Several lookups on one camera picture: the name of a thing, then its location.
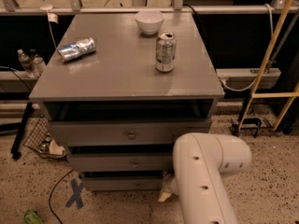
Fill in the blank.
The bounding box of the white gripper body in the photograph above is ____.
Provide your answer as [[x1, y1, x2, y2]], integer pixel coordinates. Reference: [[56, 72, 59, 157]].
[[162, 172, 178, 194]]

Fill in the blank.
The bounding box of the grey bottom drawer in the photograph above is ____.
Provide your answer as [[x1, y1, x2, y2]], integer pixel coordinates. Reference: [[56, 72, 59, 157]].
[[82, 176, 163, 191]]

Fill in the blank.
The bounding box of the grey drawer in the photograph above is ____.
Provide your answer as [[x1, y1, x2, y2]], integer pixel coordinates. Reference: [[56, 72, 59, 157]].
[[68, 153, 172, 172], [82, 176, 163, 191], [48, 119, 211, 147]]

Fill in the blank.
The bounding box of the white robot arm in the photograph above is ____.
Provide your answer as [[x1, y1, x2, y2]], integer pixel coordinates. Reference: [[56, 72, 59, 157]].
[[158, 133, 252, 224]]

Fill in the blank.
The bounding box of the grey middle drawer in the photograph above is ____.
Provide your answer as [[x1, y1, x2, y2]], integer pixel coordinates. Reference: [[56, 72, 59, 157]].
[[68, 153, 172, 172]]

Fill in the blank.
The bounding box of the grey top drawer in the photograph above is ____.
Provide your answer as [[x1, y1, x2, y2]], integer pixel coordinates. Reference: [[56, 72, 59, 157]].
[[48, 119, 211, 147]]

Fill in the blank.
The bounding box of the grey drawer cabinet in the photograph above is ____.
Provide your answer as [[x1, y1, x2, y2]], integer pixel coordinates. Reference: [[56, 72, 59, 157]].
[[30, 13, 223, 179]]

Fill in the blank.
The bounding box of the blue tape cross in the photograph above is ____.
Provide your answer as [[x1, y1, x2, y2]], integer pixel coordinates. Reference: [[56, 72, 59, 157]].
[[65, 179, 83, 209]]

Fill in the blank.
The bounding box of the green crumpled wrapper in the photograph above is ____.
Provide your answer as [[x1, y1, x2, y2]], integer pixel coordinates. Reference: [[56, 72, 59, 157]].
[[23, 210, 44, 224]]

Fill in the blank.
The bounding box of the upright green soda can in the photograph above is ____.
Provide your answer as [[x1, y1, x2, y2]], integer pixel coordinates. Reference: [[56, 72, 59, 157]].
[[156, 31, 177, 73]]

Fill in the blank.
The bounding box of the black tripod leg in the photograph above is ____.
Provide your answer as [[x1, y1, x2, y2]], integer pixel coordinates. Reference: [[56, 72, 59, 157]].
[[10, 102, 34, 160]]

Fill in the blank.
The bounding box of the white bowl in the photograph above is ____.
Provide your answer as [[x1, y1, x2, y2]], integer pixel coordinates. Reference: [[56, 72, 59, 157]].
[[135, 10, 164, 35]]

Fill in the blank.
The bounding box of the crushed blue soda can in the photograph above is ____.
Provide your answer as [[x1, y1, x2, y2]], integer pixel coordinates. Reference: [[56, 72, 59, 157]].
[[58, 37, 96, 62]]

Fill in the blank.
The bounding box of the clear plastic water bottle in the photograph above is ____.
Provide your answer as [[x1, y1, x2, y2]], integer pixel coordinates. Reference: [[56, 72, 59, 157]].
[[18, 49, 36, 78]]

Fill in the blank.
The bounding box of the black floor cable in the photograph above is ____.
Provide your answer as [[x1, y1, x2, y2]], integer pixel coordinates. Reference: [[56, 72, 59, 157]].
[[48, 169, 75, 224]]

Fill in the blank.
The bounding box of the wire mesh basket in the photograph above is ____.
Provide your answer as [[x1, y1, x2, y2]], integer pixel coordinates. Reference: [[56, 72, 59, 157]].
[[24, 118, 66, 160]]

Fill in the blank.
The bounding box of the white cable on rail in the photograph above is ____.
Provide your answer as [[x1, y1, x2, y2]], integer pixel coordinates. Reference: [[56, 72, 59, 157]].
[[220, 3, 274, 93]]

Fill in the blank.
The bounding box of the yellow frame stand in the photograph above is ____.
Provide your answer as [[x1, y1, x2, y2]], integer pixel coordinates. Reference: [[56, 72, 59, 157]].
[[231, 0, 299, 134]]

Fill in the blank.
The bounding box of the white lamp with cord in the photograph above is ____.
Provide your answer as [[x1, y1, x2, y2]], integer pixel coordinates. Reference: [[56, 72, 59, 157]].
[[40, 0, 59, 48]]

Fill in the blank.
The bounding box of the metal railing frame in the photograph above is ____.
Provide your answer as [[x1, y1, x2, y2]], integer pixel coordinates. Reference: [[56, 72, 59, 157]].
[[0, 0, 299, 17]]

